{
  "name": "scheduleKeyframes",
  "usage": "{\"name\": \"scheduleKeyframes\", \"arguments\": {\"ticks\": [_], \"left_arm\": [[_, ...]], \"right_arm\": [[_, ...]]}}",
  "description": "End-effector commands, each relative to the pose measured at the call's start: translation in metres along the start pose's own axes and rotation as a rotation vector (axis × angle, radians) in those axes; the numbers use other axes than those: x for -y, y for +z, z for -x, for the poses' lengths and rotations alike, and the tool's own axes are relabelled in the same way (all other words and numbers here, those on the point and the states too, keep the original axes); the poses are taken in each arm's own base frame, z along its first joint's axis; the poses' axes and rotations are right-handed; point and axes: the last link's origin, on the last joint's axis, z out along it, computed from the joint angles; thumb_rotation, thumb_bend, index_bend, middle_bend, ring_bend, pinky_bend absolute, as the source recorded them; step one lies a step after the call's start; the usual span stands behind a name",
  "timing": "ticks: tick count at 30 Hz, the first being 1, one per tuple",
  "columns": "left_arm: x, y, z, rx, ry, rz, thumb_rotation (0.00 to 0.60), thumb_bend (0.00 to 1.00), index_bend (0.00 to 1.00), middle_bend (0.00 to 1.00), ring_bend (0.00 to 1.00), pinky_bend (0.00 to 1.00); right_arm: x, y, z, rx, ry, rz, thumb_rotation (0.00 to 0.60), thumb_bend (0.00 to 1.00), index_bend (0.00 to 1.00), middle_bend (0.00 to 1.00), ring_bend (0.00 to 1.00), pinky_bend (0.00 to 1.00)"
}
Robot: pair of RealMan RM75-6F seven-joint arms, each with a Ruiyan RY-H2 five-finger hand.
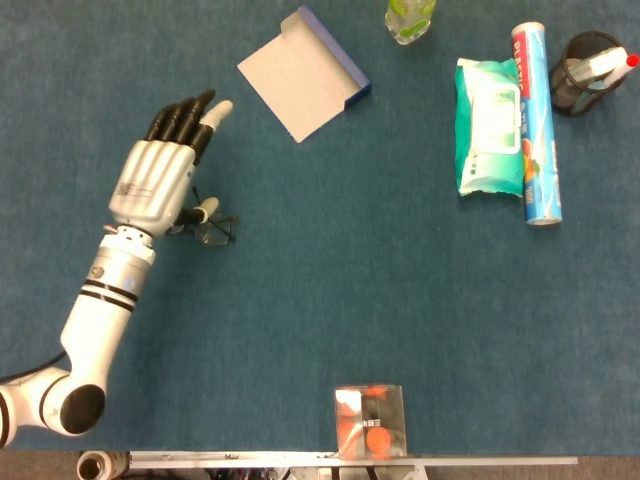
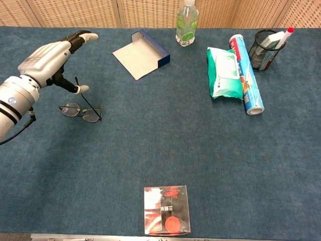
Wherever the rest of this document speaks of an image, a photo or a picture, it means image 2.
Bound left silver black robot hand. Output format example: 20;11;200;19
17;30;99;95

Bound black wire-frame eyeglasses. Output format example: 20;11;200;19
59;76;104;123

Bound woven rattan folding screen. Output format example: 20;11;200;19
0;0;321;29

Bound open blue white cardboard box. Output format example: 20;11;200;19
112;29;171;81

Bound clear bottle with green label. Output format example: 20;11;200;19
175;0;200;47

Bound blue felt table cloth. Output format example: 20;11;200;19
0;26;321;238

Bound green wet wipes pack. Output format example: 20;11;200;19
206;46;244;100

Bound clear box with red contents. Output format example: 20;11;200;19
143;185;192;236

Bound blue plastic wrap roll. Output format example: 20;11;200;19
228;34;265;115

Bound black mesh pen holder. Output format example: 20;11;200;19
248;29;287;73

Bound green white small carton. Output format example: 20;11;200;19
260;32;284;49

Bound white bottle with red cap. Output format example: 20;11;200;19
272;27;295;50

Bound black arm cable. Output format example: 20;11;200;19
0;107;37;146

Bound silver metal table rail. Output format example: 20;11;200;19
30;233;321;241

